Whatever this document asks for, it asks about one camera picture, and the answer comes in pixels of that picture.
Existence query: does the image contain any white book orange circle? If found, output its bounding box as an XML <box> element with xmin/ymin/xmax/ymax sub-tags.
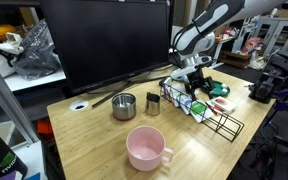
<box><xmin>213</xmin><ymin>95</ymin><xmax>238</xmax><ymax>113</ymax></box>

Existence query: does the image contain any purple book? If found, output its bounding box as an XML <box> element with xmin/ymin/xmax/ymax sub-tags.
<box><xmin>0</xmin><ymin>169</ymin><xmax>24</xmax><ymax>180</ymax></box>

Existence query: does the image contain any white cable grommet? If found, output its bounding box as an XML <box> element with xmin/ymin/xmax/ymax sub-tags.
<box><xmin>68</xmin><ymin>99</ymin><xmax>90</xmax><ymax>112</ymax></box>

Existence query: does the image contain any small steel pitcher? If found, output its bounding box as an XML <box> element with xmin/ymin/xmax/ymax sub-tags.
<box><xmin>145</xmin><ymin>91</ymin><xmax>161</xmax><ymax>117</ymax></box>

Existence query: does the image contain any wide steel cup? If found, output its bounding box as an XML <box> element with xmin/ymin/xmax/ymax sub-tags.
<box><xmin>111</xmin><ymin>92</ymin><xmax>137</xmax><ymax>121</ymax></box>

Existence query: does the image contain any black wire rack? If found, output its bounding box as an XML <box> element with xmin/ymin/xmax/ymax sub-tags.
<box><xmin>159</xmin><ymin>78</ymin><xmax>246</xmax><ymax>143</ymax></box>

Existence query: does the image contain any white floor bag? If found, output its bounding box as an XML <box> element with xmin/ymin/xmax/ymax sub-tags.
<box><xmin>248</xmin><ymin>49</ymin><xmax>269</xmax><ymax>71</ymax></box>

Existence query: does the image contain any white book blue circle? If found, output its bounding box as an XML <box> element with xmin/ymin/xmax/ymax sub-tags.
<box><xmin>178</xmin><ymin>93</ymin><xmax>193</xmax><ymax>116</ymax></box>

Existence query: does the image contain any grey plastic bag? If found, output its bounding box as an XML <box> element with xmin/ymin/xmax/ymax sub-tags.
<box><xmin>13</xmin><ymin>19</ymin><xmax>62</xmax><ymax>82</ymax></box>

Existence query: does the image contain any black monitor stand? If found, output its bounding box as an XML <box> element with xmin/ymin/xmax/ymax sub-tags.
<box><xmin>91</xmin><ymin>68</ymin><xmax>172</xmax><ymax>109</ymax></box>

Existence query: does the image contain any white book green circle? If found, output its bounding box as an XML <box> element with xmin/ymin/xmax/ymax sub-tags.
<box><xmin>189</xmin><ymin>99</ymin><xmax>215</xmax><ymax>124</ymax></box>

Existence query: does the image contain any white bag black print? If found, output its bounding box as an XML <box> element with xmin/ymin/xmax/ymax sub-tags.
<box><xmin>0</xmin><ymin>32</ymin><xmax>26</xmax><ymax>78</ymax></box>

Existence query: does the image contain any white cabinet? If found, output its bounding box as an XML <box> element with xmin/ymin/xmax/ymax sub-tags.
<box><xmin>232</xmin><ymin>16</ymin><xmax>288</xmax><ymax>58</ymax></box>

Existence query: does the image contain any green plate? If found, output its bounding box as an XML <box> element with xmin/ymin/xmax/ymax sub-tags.
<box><xmin>202</xmin><ymin>79</ymin><xmax>232</xmax><ymax>98</ymax></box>

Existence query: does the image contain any pink mug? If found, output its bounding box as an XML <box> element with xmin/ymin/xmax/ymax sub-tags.
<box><xmin>125</xmin><ymin>125</ymin><xmax>174</xmax><ymax>173</ymax></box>

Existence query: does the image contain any black bottle green logo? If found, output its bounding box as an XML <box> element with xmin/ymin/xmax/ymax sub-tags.
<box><xmin>0</xmin><ymin>128</ymin><xmax>29</xmax><ymax>180</ymax></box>

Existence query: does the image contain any white shelf board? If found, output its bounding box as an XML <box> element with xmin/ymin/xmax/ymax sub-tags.
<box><xmin>0</xmin><ymin>68</ymin><xmax>67</xmax><ymax>100</ymax></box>

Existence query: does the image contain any plain white book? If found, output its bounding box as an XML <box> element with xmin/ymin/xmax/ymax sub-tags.
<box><xmin>162</xmin><ymin>77</ymin><xmax>173</xmax><ymax>101</ymax></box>

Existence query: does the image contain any white book orange black print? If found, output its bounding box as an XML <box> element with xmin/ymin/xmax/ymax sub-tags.
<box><xmin>205</xmin><ymin>100</ymin><xmax>226</xmax><ymax>116</ymax></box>

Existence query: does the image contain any black machine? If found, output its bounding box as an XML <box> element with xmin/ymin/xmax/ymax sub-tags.
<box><xmin>248</xmin><ymin>53</ymin><xmax>288</xmax><ymax>104</ymax></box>

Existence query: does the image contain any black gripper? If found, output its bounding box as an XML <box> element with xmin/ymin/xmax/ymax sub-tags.
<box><xmin>183</xmin><ymin>66</ymin><xmax>216</xmax><ymax>102</ymax></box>

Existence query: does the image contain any slanted aluminium frame post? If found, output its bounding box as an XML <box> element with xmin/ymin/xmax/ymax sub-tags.
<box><xmin>0</xmin><ymin>49</ymin><xmax>41</xmax><ymax>144</ymax></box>

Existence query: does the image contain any black computer monitor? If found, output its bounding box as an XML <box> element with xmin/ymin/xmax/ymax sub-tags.
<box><xmin>38</xmin><ymin>0</ymin><xmax>172</xmax><ymax>95</ymax></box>

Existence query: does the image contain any orange object under table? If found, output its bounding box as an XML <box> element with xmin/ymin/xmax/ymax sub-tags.
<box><xmin>36</xmin><ymin>118</ymin><xmax>54</xmax><ymax>135</ymax></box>

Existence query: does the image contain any white book small green print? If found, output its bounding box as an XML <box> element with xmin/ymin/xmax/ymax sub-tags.
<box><xmin>169</xmin><ymin>84</ymin><xmax>185</xmax><ymax>108</ymax></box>

